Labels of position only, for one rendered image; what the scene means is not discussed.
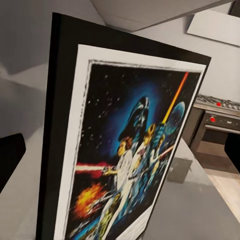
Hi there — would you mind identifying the poster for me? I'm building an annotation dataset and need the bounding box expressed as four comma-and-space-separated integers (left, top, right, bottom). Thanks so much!
35, 12, 212, 240

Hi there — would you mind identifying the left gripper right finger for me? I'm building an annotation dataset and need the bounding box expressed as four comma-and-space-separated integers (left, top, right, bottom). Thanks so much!
224, 133, 240, 172

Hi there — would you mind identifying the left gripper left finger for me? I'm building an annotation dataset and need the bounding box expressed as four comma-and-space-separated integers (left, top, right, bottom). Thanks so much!
0, 133, 26, 193

